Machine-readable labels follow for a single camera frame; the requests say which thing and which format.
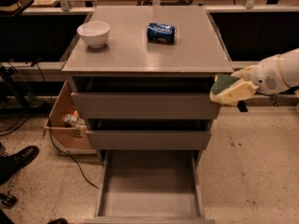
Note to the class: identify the black leather shoe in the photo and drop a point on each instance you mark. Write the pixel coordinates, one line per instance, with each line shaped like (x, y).
(11, 164)

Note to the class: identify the silver can in box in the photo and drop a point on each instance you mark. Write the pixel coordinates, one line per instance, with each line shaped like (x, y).
(73, 121)

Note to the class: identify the white ceramic bowl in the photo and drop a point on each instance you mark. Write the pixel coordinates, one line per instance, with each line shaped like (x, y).
(94, 33)

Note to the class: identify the grey open bottom drawer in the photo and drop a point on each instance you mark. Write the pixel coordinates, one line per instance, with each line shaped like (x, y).
(149, 187)

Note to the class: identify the cardboard box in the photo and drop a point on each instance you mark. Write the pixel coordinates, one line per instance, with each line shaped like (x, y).
(65, 127)

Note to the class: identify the blue snack bag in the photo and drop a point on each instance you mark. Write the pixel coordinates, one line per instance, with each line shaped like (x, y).
(161, 33)

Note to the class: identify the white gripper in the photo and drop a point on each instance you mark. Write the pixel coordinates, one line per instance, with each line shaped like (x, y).
(266, 76)

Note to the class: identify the orange ball in box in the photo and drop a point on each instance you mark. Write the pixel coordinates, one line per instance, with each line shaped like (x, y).
(75, 113)

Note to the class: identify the grey top drawer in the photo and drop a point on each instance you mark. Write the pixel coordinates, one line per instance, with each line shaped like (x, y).
(144, 98)

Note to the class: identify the black caster wheel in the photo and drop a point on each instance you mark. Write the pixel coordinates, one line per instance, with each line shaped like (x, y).
(7, 200)

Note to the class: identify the grey drawer cabinet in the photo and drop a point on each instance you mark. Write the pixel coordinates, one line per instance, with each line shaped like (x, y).
(197, 52)

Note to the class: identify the grey middle drawer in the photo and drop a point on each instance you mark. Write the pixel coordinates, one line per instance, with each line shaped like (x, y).
(149, 134)

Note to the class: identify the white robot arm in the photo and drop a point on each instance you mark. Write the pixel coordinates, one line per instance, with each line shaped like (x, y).
(289, 66)

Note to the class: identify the yellow green sponge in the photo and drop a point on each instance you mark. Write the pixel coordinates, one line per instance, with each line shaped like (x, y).
(221, 89)

